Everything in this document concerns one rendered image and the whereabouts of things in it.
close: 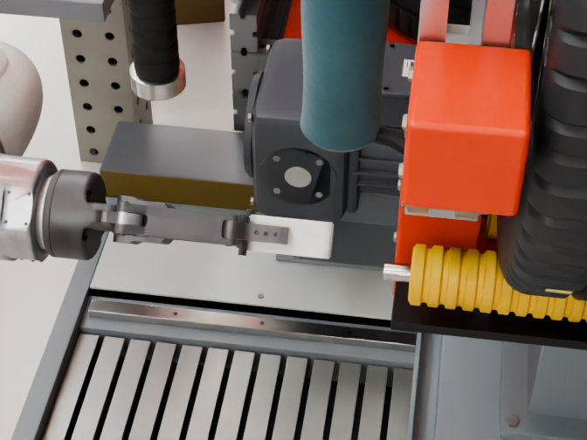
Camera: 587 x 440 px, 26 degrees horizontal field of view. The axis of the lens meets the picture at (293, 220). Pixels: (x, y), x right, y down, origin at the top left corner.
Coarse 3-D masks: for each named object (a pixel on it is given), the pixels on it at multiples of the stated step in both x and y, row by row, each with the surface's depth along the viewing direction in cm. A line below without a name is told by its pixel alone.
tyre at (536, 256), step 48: (576, 0) 75; (576, 48) 76; (576, 96) 77; (576, 144) 80; (528, 192) 85; (576, 192) 83; (528, 240) 89; (576, 240) 87; (528, 288) 97; (576, 288) 99
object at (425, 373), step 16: (432, 336) 162; (416, 352) 157; (432, 352) 160; (416, 368) 155; (432, 368) 158; (416, 384) 154; (432, 384) 156; (416, 400) 155; (432, 400) 155; (416, 416) 153; (432, 416) 153; (416, 432) 151; (432, 432) 151
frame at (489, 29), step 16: (432, 0) 81; (448, 0) 81; (480, 0) 127; (496, 0) 80; (512, 0) 80; (432, 16) 82; (480, 16) 127; (496, 16) 81; (512, 16) 81; (432, 32) 82; (448, 32) 128; (464, 32) 128; (480, 32) 127; (496, 32) 82; (416, 208) 101
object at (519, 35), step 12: (528, 0) 127; (540, 0) 127; (516, 12) 127; (528, 12) 126; (540, 12) 120; (516, 24) 126; (528, 24) 126; (540, 24) 120; (516, 36) 126; (528, 36) 126; (540, 36) 122; (516, 48) 125; (528, 48) 125; (540, 48) 124; (540, 60) 124; (540, 72) 113
